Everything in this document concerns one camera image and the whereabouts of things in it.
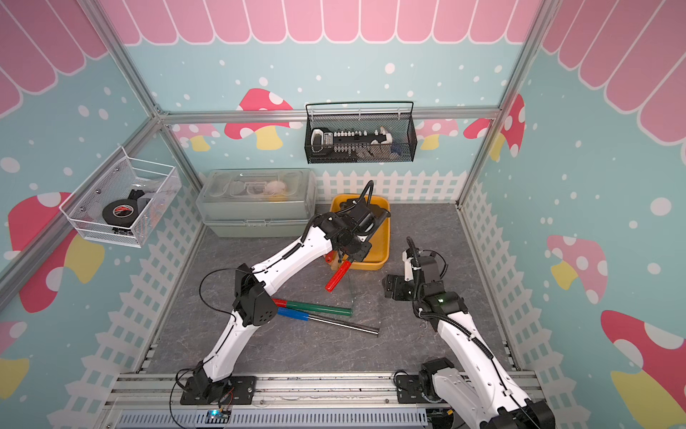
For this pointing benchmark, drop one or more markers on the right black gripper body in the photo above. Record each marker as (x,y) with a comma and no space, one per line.
(404,289)

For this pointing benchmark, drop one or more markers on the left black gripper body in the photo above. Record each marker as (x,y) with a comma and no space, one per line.
(356,248)

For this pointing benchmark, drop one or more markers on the wooden-handled hatchet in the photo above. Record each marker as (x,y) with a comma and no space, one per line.
(334,266)

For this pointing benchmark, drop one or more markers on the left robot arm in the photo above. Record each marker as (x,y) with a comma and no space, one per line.
(252,308)

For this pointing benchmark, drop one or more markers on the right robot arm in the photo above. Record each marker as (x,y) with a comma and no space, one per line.
(481,392)

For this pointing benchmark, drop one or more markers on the yellow plastic storage tray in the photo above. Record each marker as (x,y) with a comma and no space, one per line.
(342,198)

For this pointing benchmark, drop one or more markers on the translucent green storage box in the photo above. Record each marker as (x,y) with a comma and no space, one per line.
(263,203)

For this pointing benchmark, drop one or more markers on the white socket bit set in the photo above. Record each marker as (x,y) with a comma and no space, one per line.
(325,143)

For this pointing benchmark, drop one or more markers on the black tape roll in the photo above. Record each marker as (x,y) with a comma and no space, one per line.
(121,213)

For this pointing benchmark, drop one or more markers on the green circuit board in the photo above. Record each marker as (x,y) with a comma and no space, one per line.
(218,417)

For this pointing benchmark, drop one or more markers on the black wire mesh basket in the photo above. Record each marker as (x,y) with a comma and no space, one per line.
(397,117)

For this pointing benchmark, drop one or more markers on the white wire wall basket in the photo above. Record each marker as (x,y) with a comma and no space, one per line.
(152,184)

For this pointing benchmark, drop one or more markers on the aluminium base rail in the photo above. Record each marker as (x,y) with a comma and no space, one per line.
(352,400)

